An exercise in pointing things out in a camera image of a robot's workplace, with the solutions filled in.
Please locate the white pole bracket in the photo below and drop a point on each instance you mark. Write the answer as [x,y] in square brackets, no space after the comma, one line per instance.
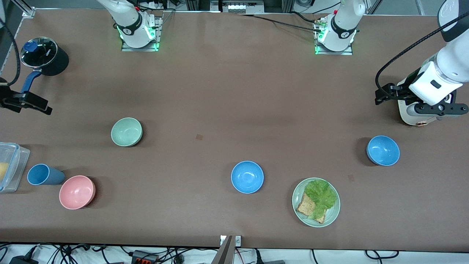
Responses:
[237,240]

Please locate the green lettuce leaf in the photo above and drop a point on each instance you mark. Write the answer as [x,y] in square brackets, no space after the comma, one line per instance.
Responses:
[321,194]

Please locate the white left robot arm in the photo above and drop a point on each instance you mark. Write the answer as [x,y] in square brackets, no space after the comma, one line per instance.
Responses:
[341,36]

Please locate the white power strip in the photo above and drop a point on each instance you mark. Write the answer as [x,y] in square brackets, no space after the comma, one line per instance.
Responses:
[242,6]

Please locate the black orange connector box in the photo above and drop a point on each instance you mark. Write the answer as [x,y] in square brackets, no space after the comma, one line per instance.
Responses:
[144,257]

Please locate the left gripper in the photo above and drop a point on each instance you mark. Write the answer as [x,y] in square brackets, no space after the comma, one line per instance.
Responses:
[400,90]

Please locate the yellow food piece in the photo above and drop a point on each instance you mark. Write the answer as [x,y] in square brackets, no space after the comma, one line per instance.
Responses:
[3,171]

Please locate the clear plastic container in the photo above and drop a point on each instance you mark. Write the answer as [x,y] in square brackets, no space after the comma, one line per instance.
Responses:
[16,165]

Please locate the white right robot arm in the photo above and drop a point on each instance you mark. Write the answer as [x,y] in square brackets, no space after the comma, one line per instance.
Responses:
[132,22]

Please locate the pale green plate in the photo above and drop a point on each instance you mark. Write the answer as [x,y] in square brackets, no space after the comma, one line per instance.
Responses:
[331,214]

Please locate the pink bowl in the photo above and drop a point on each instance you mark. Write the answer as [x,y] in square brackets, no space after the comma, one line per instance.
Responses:
[77,192]

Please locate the grey camera pole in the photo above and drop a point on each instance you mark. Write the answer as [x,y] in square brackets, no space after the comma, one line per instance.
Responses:
[224,253]

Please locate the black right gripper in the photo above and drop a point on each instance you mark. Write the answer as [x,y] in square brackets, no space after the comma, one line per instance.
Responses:
[14,99]

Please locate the blue bowl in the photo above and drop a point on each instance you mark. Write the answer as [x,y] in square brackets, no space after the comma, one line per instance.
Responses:
[383,150]
[247,177]

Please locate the black power adapter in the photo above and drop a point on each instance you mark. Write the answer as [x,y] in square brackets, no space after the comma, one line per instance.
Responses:
[22,260]

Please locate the blue cup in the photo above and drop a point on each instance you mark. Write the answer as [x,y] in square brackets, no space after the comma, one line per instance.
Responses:
[45,175]

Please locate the brown toast slice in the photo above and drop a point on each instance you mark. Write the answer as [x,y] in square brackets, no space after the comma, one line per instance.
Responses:
[305,207]

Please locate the green bowl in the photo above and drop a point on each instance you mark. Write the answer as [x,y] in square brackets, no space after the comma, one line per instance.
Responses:
[126,132]

